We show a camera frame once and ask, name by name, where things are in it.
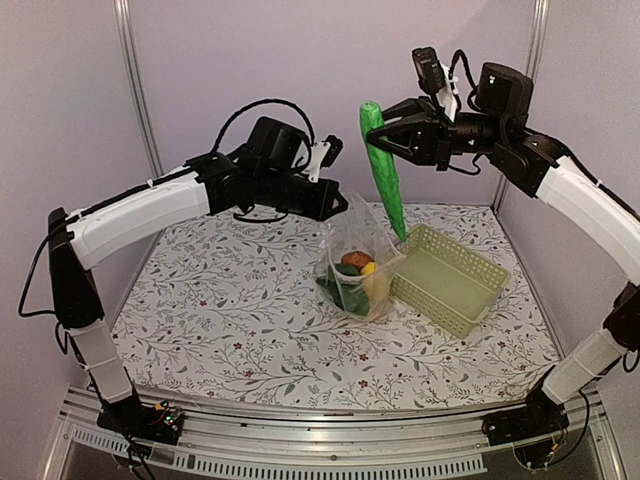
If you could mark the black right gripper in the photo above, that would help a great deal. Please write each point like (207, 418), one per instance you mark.
(429, 137)

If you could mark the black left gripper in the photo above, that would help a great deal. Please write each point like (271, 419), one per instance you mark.
(319, 208)

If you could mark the green cucumber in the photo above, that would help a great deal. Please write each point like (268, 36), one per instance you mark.
(383, 169)

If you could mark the brown potato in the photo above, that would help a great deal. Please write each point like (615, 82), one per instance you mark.
(356, 258)

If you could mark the clear zip top bag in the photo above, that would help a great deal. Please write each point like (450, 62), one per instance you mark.
(358, 228)

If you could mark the green white bok choy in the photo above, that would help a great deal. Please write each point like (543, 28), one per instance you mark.
(348, 296)

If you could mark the yellow round lemon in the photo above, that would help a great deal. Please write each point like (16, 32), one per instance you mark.
(368, 269)

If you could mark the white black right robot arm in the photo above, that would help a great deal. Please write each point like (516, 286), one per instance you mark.
(544, 168)

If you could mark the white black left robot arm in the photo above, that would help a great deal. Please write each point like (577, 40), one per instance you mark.
(81, 240)

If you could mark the beige perforated plastic basket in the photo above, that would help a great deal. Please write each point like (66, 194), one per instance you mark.
(447, 282)

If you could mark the floral patterned table mat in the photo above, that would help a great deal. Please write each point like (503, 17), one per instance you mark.
(230, 311)

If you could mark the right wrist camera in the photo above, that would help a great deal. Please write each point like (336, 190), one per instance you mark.
(435, 81)

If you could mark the right aluminium corner post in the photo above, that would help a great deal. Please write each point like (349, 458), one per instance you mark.
(524, 88)

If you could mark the aluminium corner post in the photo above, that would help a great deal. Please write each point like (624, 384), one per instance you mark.
(524, 88)
(126, 36)

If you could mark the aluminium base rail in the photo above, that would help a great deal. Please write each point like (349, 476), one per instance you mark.
(232, 440)

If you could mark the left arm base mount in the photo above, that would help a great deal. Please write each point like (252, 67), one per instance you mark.
(133, 419)

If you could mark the left aluminium corner post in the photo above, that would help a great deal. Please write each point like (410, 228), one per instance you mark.
(126, 36)

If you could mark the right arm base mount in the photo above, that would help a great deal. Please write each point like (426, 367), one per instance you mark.
(535, 430)

